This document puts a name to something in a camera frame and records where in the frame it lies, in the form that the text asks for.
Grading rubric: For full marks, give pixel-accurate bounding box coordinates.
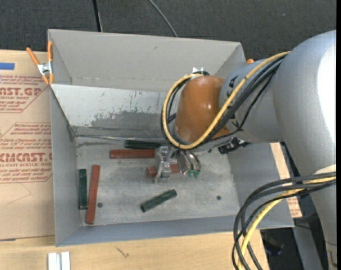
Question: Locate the grey metal bin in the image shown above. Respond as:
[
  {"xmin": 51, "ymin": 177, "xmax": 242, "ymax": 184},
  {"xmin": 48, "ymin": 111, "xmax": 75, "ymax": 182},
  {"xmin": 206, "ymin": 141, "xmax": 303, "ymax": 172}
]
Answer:
[{"xmin": 47, "ymin": 29, "xmax": 295, "ymax": 247}]

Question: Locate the brown cardboard board red print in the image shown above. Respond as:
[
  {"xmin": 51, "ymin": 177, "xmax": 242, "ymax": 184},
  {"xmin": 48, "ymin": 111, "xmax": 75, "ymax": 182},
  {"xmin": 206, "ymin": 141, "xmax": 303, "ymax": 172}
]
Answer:
[{"xmin": 0, "ymin": 48, "xmax": 56, "ymax": 242}]

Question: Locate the red-brown flat block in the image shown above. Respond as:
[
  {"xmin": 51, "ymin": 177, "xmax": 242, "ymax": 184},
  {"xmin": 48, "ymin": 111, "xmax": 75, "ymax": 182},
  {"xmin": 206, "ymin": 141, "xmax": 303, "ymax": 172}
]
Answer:
[
  {"xmin": 146, "ymin": 164, "xmax": 180, "ymax": 177},
  {"xmin": 85, "ymin": 164, "xmax": 101, "ymax": 225},
  {"xmin": 109, "ymin": 149, "xmax": 157, "ymax": 160}
]

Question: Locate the black cylinder on white bracket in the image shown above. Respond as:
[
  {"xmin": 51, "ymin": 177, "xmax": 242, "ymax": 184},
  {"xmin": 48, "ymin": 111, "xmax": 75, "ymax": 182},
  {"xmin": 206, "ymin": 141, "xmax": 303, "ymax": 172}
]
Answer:
[{"xmin": 217, "ymin": 136, "xmax": 245, "ymax": 155}]

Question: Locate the dark green flat block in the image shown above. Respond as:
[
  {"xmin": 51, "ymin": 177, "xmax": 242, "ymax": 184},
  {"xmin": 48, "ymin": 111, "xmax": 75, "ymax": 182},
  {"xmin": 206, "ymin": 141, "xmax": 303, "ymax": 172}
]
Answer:
[
  {"xmin": 124, "ymin": 139, "xmax": 162, "ymax": 150},
  {"xmin": 78, "ymin": 168, "xmax": 89, "ymax": 210},
  {"xmin": 140, "ymin": 189, "xmax": 178, "ymax": 214}
]

